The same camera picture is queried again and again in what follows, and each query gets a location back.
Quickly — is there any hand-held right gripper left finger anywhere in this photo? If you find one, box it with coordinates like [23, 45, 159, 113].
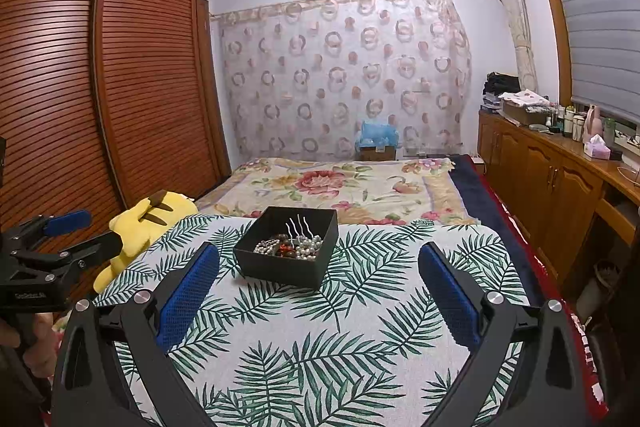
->
[51, 242, 221, 427]

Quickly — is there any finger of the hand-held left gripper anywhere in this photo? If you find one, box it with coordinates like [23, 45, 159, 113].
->
[10, 229, 123, 293]
[0, 210, 93, 258]

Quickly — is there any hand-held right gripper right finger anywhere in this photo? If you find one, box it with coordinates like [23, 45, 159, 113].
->
[417, 242, 608, 427]

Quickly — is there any black cardboard jewelry box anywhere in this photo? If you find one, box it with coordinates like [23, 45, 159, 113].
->
[233, 206, 340, 292]

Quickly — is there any white pearl necklace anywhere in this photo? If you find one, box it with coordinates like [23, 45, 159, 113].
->
[254, 234, 326, 262]

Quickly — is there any silver wavy hairpin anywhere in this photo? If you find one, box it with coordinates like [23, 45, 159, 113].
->
[285, 216, 314, 241]

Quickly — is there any person's left hand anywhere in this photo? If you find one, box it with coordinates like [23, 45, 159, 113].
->
[0, 312, 58, 380]

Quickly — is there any yellow plush toy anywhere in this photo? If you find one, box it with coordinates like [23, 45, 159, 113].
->
[94, 189, 197, 293]

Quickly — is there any navy blanket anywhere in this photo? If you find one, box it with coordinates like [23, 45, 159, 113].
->
[448, 154, 546, 308]

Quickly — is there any green leaf print cloth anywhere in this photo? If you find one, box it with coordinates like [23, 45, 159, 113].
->
[92, 213, 531, 427]

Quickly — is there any wooden sideboard cabinet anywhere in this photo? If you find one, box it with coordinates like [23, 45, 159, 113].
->
[477, 107, 640, 303]

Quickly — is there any red blanket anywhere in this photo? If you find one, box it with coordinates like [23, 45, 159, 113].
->
[470, 172, 608, 413]

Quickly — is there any small cardboard box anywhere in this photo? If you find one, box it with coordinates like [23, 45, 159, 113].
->
[360, 146, 396, 162]

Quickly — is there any brown slatted wardrobe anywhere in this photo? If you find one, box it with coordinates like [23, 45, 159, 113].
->
[0, 0, 233, 308]

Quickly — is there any floral blanket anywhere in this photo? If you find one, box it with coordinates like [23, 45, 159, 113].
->
[194, 155, 481, 228]

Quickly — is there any blue plastic bag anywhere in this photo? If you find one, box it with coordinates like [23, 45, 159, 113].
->
[357, 119, 401, 150]

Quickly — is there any pink tissue box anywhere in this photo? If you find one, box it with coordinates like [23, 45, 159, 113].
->
[584, 134, 612, 159]

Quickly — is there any group of small bottles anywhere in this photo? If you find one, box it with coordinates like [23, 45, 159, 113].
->
[547, 104, 586, 140]

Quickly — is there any stack of dark clothes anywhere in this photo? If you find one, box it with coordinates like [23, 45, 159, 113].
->
[482, 72, 521, 112]

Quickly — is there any pink bottle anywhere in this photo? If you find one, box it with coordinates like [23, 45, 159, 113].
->
[582, 104, 603, 142]

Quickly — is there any cream lace curtain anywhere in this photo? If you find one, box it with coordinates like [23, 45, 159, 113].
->
[482, 0, 538, 92]

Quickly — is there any grey window blind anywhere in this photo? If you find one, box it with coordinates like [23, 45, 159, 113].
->
[542, 0, 640, 125]

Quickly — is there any ring print curtain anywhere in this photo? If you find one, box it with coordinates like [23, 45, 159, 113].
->
[210, 0, 473, 162]

